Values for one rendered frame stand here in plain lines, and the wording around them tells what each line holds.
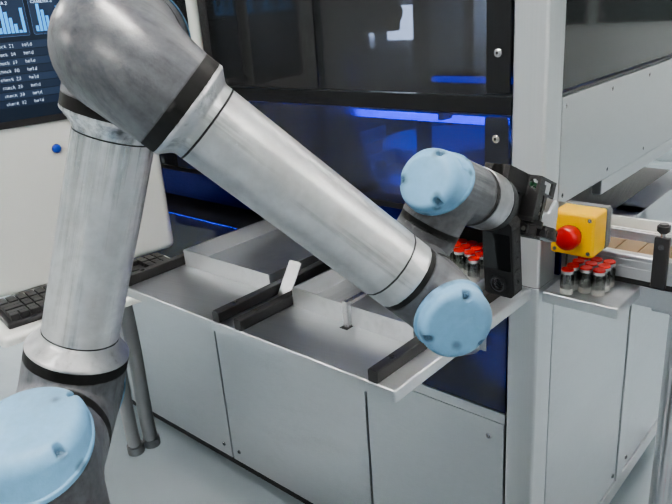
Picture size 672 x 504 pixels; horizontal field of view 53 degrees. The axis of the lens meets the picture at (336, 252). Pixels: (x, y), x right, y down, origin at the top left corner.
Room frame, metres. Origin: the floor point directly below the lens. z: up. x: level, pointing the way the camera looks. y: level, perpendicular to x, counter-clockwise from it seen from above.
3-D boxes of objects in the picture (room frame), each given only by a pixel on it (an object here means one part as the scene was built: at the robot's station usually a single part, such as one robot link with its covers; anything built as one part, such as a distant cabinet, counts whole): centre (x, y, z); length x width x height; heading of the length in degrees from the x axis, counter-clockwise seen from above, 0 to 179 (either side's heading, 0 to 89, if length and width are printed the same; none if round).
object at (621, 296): (1.07, -0.45, 0.87); 0.14 x 0.13 x 0.02; 137
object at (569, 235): (1.02, -0.38, 0.99); 0.04 x 0.04 x 0.04; 47
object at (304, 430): (2.14, 0.07, 0.44); 2.06 x 1.00 x 0.88; 47
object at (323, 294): (1.12, -0.13, 0.90); 0.34 x 0.26 x 0.04; 137
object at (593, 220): (1.05, -0.41, 0.99); 0.08 x 0.07 x 0.07; 137
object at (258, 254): (1.37, 0.11, 0.90); 0.34 x 0.26 x 0.04; 137
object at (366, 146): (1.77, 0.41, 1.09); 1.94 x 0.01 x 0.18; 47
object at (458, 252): (1.20, -0.21, 0.90); 0.18 x 0.02 x 0.05; 47
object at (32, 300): (1.41, 0.55, 0.82); 0.40 x 0.14 x 0.02; 128
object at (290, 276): (1.10, 0.12, 0.91); 0.14 x 0.03 x 0.06; 137
